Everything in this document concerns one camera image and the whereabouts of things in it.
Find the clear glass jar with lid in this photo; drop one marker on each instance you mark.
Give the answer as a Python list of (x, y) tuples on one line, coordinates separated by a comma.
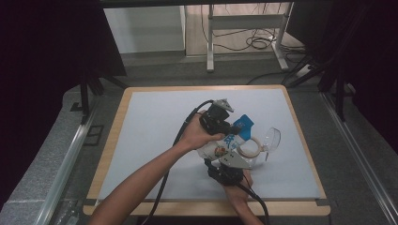
[(272, 139)]

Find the white metal desk frame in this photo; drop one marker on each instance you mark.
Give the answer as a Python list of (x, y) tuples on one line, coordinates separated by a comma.
[(247, 22)]

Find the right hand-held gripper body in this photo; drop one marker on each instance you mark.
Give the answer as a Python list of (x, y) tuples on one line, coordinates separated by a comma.
[(226, 173)]

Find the white table mat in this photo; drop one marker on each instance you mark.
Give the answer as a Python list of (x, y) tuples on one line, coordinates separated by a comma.
[(150, 131)]

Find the person's right hand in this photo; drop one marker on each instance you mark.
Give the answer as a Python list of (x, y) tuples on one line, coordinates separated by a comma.
[(239, 192)]

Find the black curtain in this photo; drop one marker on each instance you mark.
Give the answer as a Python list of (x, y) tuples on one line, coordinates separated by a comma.
[(40, 78), (372, 62)]

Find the aluminium rail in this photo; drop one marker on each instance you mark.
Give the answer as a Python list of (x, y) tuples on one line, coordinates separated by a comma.
[(67, 168), (359, 156)]

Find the white and blue salt bag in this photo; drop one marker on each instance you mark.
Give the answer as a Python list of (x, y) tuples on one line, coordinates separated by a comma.
[(225, 145)]

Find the white power strip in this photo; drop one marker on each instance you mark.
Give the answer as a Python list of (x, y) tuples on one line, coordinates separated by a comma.
[(302, 71)]

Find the wooden table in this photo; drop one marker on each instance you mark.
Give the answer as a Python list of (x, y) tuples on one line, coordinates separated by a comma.
[(291, 208)]

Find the black tripod stand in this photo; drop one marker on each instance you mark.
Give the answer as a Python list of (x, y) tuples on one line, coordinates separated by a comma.
[(339, 93), (84, 90)]

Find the person's left hand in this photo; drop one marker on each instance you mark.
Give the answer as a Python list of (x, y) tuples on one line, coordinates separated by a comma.
[(197, 136)]

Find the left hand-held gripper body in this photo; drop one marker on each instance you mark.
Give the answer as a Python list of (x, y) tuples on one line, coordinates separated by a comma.
[(214, 120)]

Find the white cabinet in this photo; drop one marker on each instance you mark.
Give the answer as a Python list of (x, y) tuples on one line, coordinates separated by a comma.
[(147, 28)]

